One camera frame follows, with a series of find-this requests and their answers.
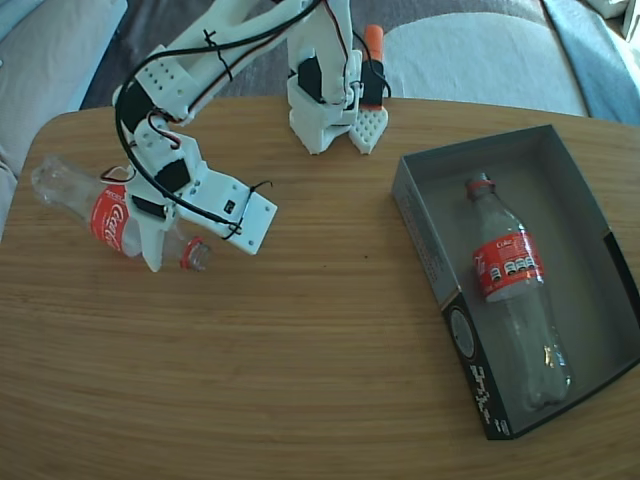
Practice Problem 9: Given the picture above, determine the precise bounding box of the clear bottle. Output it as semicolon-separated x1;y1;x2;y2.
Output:
30;154;214;274
464;172;574;412

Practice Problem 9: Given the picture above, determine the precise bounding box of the grey cardboard box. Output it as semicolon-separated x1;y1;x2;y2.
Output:
390;124;640;441

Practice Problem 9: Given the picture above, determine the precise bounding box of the light grey sofa cushion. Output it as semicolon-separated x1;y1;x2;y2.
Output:
384;14;589;119
0;0;129;246

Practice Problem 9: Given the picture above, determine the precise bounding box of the light blue blanket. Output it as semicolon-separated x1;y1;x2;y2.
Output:
542;0;640;126

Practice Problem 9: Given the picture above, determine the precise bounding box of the black camera cable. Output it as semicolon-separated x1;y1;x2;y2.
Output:
114;0;274;241

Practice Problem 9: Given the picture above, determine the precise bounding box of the flat white camera mount plate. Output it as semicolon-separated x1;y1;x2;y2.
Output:
172;164;279;255

